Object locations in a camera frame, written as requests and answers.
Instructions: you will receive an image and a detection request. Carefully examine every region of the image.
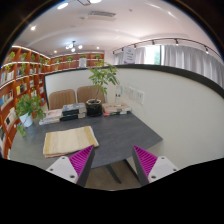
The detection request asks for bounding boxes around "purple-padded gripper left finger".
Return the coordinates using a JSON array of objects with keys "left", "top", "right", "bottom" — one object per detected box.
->
[{"left": 47, "top": 145, "right": 95, "bottom": 187}]

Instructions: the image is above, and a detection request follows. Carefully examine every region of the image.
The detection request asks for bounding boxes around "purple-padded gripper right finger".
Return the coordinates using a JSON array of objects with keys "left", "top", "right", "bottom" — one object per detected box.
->
[{"left": 132, "top": 145, "right": 178, "bottom": 186}]

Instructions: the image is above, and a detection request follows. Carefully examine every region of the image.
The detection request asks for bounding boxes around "beige striped folded towel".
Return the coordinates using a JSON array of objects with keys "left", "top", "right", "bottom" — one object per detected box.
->
[{"left": 43, "top": 126, "right": 99, "bottom": 158}]

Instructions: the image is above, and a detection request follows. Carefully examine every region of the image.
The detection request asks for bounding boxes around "dark grey table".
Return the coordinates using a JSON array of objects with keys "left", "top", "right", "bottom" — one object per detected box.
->
[{"left": 9, "top": 111, "right": 164, "bottom": 185}]

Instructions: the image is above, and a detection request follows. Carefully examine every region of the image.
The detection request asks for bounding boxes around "stack of white books left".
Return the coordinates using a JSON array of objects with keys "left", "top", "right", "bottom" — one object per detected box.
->
[{"left": 39, "top": 109, "right": 62, "bottom": 125}]

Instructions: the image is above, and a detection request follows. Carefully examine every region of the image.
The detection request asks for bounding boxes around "stack of dark books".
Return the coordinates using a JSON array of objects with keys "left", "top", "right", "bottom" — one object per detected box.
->
[{"left": 60, "top": 103, "right": 87, "bottom": 121}]

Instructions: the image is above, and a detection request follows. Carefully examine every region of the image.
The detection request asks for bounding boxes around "stack of books right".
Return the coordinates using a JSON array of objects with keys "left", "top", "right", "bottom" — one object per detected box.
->
[{"left": 102, "top": 103, "right": 131, "bottom": 116}]

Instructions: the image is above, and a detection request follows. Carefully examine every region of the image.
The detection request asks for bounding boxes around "left tan chair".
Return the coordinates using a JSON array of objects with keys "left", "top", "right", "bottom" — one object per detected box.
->
[{"left": 48, "top": 89, "right": 76, "bottom": 110}]

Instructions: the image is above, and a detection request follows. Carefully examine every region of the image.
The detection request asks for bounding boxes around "tan chair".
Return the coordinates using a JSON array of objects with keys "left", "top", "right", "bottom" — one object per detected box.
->
[
  {"left": 48, "top": 89, "right": 76, "bottom": 110},
  {"left": 77, "top": 85, "right": 105, "bottom": 103}
]

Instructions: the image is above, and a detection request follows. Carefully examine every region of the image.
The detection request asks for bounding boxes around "right tan chair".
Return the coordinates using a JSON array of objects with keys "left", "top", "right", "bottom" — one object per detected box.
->
[{"left": 77, "top": 85, "right": 105, "bottom": 103}]

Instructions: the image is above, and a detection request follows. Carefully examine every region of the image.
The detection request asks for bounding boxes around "potted plant in white pot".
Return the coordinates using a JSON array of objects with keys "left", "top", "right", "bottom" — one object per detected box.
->
[{"left": 16, "top": 94, "right": 45, "bottom": 136}]

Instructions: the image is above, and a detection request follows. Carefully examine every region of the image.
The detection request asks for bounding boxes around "potted plant in black pot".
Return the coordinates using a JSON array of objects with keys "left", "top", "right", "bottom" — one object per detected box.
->
[{"left": 86, "top": 60, "right": 119, "bottom": 117}]

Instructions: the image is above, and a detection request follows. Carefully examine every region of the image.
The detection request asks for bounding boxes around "orange wooden bookshelf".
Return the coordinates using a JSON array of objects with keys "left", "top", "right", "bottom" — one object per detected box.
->
[{"left": 0, "top": 45, "right": 104, "bottom": 159}]

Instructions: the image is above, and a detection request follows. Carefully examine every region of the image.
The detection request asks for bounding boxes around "white curtain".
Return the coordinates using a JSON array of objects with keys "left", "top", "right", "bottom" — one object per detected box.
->
[{"left": 113, "top": 44, "right": 224, "bottom": 88}]

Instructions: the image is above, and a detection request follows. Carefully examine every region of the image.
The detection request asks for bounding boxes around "ceiling chandelier lamp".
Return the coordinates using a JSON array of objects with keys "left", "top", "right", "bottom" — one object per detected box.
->
[{"left": 65, "top": 41, "right": 83, "bottom": 52}]

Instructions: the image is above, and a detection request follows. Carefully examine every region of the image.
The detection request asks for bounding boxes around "ceiling air vent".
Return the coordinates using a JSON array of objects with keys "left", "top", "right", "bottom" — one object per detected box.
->
[{"left": 88, "top": 11, "right": 116, "bottom": 19}]

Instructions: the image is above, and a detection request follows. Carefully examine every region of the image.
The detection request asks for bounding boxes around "white wall switch panel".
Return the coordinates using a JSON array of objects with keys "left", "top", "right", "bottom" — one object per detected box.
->
[{"left": 125, "top": 87, "right": 144, "bottom": 104}]

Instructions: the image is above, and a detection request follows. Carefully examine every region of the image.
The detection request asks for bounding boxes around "black track light rail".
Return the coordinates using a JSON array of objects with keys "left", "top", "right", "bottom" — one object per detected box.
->
[{"left": 111, "top": 37, "right": 221, "bottom": 55}]

